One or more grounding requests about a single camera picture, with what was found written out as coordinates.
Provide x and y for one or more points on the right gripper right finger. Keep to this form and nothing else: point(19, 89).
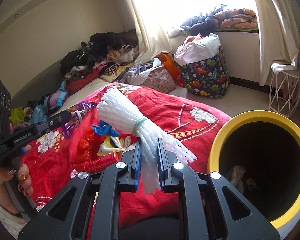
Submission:
point(210, 206)

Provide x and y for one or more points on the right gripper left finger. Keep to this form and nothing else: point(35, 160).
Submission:
point(88, 206)

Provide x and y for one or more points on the yellow white snack wrapper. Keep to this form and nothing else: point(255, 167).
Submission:
point(110, 145)

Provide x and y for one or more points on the blue plastic bag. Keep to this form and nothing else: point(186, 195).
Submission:
point(104, 129)

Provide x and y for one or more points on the white foam net bundle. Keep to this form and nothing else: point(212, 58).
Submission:
point(120, 113)

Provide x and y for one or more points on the red plastic bag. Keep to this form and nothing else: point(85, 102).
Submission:
point(88, 148)

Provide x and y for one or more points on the yellow rimmed black trash bin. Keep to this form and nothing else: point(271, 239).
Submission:
point(267, 145)

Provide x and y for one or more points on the pile of dark clothes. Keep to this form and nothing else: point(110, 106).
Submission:
point(98, 48)

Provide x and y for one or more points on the dinosaur print laundry basket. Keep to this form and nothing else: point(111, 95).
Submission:
point(202, 66)

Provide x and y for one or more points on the floral fabric bag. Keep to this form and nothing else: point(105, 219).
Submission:
point(160, 80)

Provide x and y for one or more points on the orange bag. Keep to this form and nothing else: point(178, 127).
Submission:
point(169, 64)

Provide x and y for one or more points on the left cream curtain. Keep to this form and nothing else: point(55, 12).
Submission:
point(147, 16)

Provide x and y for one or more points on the cream curtain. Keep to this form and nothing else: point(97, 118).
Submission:
point(147, 16)
point(279, 37)

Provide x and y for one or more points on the right cream curtain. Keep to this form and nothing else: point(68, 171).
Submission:
point(279, 37)

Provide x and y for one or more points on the dark blue jacket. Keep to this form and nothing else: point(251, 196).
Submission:
point(202, 24)

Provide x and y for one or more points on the orange patterned folded quilt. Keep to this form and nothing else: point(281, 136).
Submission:
point(236, 19)

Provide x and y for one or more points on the white wire side table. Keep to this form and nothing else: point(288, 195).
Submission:
point(284, 94)

